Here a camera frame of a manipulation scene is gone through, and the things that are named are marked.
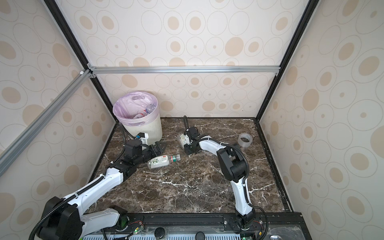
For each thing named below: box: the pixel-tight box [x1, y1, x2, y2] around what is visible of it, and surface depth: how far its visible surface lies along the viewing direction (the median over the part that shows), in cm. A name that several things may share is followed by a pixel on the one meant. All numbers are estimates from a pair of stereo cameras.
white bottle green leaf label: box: [147, 154, 181, 169], surface depth 94 cm
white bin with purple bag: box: [112, 91, 163, 144], surface depth 95 cm
